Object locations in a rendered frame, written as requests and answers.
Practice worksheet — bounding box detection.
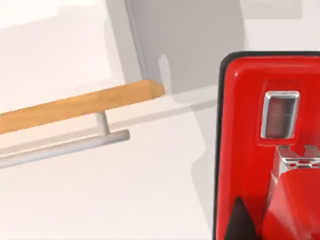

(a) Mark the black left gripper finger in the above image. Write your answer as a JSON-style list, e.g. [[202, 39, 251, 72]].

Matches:
[[223, 196, 258, 240]]

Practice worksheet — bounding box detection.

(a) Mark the red stapler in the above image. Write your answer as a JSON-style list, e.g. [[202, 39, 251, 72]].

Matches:
[[211, 50, 320, 240]]

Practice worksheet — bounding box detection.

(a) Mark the long metal drawer handle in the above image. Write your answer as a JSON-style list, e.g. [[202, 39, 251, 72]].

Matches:
[[0, 111, 131, 169]]

